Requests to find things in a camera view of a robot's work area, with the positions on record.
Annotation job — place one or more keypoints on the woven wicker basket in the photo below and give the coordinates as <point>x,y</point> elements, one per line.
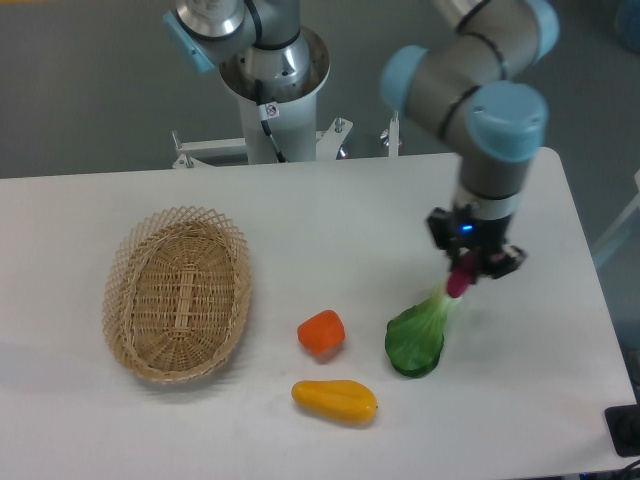
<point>178,294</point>

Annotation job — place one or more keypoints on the orange bell pepper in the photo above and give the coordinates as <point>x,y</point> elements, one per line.
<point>321,332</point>

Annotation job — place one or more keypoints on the green bok choy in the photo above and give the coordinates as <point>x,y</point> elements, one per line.
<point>415,338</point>

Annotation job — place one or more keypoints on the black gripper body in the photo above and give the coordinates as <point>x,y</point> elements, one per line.
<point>462,227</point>

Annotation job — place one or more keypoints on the yellow papaya fruit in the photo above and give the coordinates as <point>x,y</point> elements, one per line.
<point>345,401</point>

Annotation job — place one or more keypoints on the purple sweet potato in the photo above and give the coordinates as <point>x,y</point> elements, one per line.
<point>462,275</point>

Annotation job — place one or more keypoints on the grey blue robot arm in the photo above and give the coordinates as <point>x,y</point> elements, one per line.
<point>465,96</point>

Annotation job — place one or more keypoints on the white metal base frame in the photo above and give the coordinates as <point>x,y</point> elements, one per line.
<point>333,143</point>

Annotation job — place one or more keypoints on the black device at table edge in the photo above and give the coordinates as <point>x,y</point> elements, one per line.
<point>623,425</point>

